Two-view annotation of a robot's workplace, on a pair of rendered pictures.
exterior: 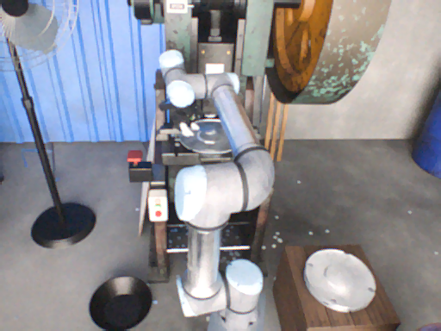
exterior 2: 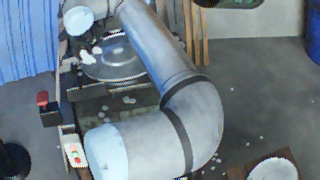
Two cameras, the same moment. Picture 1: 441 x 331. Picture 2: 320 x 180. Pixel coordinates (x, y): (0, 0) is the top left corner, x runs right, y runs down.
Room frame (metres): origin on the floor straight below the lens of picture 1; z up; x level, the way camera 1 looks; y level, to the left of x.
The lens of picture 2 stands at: (0.21, 0.00, 1.45)
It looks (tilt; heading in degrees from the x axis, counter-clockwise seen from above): 38 degrees down; 354
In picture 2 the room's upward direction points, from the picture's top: 2 degrees counter-clockwise
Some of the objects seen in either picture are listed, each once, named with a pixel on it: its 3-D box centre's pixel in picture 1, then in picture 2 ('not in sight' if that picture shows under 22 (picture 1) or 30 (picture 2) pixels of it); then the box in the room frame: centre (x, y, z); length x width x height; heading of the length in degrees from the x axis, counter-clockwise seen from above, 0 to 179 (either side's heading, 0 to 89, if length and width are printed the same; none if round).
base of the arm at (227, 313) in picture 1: (239, 304); not in sight; (0.63, -0.12, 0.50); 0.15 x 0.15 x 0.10
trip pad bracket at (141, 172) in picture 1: (141, 181); (53, 124); (1.12, 0.30, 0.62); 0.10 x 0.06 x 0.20; 98
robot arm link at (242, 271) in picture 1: (240, 284); not in sight; (0.63, -0.11, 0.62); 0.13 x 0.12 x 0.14; 107
